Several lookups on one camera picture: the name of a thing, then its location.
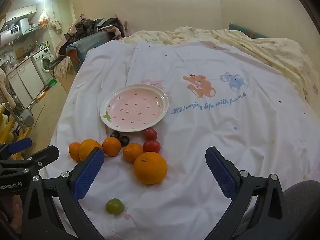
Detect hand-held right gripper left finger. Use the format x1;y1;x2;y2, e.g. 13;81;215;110
21;147;105;240

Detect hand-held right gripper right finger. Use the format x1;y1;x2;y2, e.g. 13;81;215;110
205;146;288;240

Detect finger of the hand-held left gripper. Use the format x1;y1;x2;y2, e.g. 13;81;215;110
0;145;60;178
0;137;33;157

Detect medium oval orange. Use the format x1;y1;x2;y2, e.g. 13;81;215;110
78;139;103;162

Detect small orange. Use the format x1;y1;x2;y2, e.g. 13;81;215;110
122;143;144;163
68;142;82;162
102;137;122;157

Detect large orange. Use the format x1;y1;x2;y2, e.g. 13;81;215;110
133;152;168;185

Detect red tomato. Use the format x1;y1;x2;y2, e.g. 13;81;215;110
144;128;158;141
143;140;161;153

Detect pink strawberry print plate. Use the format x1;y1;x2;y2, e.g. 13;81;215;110
100;84;170;132

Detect yellow wooden rack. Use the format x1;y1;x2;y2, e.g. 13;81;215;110
0;102;31;147

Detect white cartoon print bedsheet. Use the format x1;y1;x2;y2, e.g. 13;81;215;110
37;39;318;240

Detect green fruit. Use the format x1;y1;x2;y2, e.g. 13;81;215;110
105;198;125;215

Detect beige plush cloth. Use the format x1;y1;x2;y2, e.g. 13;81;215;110
0;69;16;107

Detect white floor cabinet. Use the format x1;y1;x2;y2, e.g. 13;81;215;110
7;59;46;103

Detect white washing machine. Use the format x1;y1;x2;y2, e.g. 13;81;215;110
31;49;55;85

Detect person's grey pants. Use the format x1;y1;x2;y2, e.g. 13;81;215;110
282;179;320;240

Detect white water heater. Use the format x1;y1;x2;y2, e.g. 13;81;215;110
0;25;21;48

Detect teal cushion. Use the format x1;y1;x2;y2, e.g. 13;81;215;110
66;33;110;65

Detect hanging beige cloth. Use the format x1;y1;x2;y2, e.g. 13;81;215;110
51;18;63;34

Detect orange plastic bag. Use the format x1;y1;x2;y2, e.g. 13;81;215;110
38;10;50;27

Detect pile of clothes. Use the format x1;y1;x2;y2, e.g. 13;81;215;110
54;16;137;64

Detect pale yellow quilt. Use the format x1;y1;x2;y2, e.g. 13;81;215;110
122;26;320;122

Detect teal pillow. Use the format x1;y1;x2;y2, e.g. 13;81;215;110
229;23;270;39

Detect white wall cabinets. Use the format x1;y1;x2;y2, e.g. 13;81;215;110
5;4;38;22

